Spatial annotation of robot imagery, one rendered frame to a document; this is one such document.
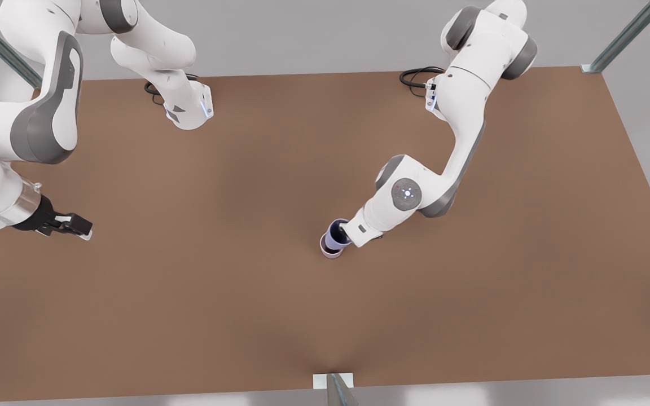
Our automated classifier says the pink cup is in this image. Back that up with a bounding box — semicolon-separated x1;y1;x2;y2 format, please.
319;234;345;260

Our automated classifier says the silver frame post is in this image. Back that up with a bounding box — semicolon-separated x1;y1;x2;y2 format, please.
312;372;355;406
581;0;650;74
0;5;43;89

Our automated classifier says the black cable loop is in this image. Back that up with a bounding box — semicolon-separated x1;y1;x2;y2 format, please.
399;67;446;98
144;73;200;106

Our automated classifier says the purple cup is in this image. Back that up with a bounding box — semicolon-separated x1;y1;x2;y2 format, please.
325;218;354;253

